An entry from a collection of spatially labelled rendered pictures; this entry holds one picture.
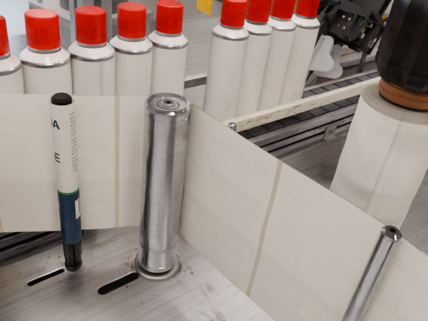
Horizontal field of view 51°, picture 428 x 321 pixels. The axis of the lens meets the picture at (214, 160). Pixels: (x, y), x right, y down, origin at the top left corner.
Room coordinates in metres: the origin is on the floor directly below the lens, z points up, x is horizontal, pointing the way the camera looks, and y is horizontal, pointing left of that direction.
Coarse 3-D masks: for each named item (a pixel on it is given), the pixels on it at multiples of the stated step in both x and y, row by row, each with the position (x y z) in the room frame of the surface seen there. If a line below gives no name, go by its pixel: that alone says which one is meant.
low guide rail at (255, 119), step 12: (360, 84) 0.82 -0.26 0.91; (372, 84) 0.84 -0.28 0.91; (312, 96) 0.73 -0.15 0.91; (324, 96) 0.74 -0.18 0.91; (336, 96) 0.76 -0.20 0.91; (348, 96) 0.79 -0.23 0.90; (276, 108) 0.66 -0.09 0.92; (288, 108) 0.67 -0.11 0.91; (300, 108) 0.69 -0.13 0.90; (312, 108) 0.72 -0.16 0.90; (228, 120) 0.59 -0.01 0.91; (240, 120) 0.60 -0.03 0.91; (252, 120) 0.62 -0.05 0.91; (264, 120) 0.64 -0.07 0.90
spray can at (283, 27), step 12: (276, 0) 0.68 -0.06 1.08; (288, 0) 0.68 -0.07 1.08; (276, 12) 0.68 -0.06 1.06; (288, 12) 0.68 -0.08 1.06; (276, 24) 0.67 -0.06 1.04; (288, 24) 0.68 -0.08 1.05; (276, 36) 0.67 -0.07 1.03; (288, 36) 0.67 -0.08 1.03; (276, 48) 0.67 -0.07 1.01; (288, 48) 0.68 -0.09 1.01; (276, 60) 0.67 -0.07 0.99; (288, 60) 0.69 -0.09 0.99; (276, 72) 0.67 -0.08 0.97; (264, 84) 0.67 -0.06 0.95; (276, 84) 0.67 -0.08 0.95; (264, 96) 0.67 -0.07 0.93; (276, 96) 0.68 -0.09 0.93; (264, 108) 0.67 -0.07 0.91
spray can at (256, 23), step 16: (256, 0) 0.64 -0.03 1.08; (256, 16) 0.64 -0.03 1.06; (256, 32) 0.63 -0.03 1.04; (272, 32) 0.65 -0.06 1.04; (256, 48) 0.63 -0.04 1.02; (256, 64) 0.64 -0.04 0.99; (256, 80) 0.64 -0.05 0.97; (240, 96) 0.63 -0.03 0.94; (256, 96) 0.64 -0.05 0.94; (240, 112) 0.63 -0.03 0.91
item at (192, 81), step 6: (378, 42) 0.96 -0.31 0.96; (348, 48) 0.88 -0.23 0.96; (342, 54) 0.87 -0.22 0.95; (186, 78) 0.62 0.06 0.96; (192, 78) 0.62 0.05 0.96; (198, 78) 0.63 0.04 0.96; (204, 78) 0.64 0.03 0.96; (186, 84) 0.61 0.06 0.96; (192, 84) 0.62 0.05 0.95; (198, 84) 0.63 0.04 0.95; (204, 84) 0.64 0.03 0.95
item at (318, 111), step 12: (336, 84) 0.89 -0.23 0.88; (348, 84) 0.90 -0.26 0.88; (324, 108) 0.76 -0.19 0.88; (336, 108) 0.77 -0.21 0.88; (276, 120) 0.69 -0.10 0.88; (288, 120) 0.69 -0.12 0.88; (300, 120) 0.70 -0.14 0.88; (240, 132) 0.63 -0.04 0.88; (252, 132) 0.63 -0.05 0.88; (264, 132) 0.64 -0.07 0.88
